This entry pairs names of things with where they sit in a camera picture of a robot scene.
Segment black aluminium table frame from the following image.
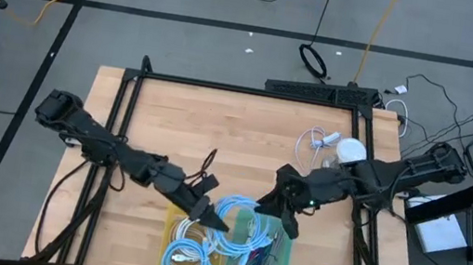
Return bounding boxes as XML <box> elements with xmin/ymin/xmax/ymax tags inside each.
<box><xmin>20</xmin><ymin>41</ymin><xmax>447</xmax><ymax>265</ymax></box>

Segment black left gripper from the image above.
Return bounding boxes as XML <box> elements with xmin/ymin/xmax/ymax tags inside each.
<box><xmin>151</xmin><ymin>164</ymin><xmax>239</xmax><ymax>232</ymax></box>

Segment orange floor cord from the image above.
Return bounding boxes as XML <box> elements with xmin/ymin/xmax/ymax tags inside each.
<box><xmin>351</xmin><ymin>0</ymin><xmax>401</xmax><ymax>92</ymax></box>

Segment black perforated box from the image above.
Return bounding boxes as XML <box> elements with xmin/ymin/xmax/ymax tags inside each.
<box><xmin>263</xmin><ymin>72</ymin><xmax>383</xmax><ymax>112</ymax></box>

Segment white cable loop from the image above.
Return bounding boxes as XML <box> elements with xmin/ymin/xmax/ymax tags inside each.
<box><xmin>379</xmin><ymin>97</ymin><xmax>412</xmax><ymax>140</ymax></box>

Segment white box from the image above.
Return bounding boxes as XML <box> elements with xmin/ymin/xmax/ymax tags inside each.
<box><xmin>398</xmin><ymin>188</ymin><xmax>473</xmax><ymax>260</ymax></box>

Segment thin white cable with adapter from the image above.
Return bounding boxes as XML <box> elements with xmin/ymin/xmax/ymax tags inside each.
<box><xmin>290</xmin><ymin>122</ymin><xmax>344</xmax><ymax>177</ymax></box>

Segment white ethernet cable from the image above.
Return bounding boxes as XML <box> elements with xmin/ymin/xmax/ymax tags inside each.
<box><xmin>167</xmin><ymin>215</ymin><xmax>217</xmax><ymax>265</ymax></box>

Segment light blue cable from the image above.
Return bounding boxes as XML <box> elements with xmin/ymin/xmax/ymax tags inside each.
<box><xmin>204</xmin><ymin>190</ymin><xmax>279</xmax><ymax>264</ymax></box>
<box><xmin>161</xmin><ymin>233</ymin><xmax>221</xmax><ymax>265</ymax></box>

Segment black desk cables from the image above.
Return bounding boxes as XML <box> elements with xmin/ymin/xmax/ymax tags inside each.
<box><xmin>395</xmin><ymin>72</ymin><xmax>473</xmax><ymax>164</ymax></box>

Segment black coiled floor cable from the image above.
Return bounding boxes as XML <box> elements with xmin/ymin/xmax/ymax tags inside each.
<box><xmin>294</xmin><ymin>0</ymin><xmax>340</xmax><ymax>82</ymax></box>

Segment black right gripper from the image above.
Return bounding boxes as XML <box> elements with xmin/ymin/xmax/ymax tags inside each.
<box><xmin>251</xmin><ymin>158</ymin><xmax>324</xmax><ymax>244</ymax></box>

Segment dark grey USB cable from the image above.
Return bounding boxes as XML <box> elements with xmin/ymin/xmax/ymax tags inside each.
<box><xmin>267</xmin><ymin>229</ymin><xmax>286</xmax><ymax>265</ymax></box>

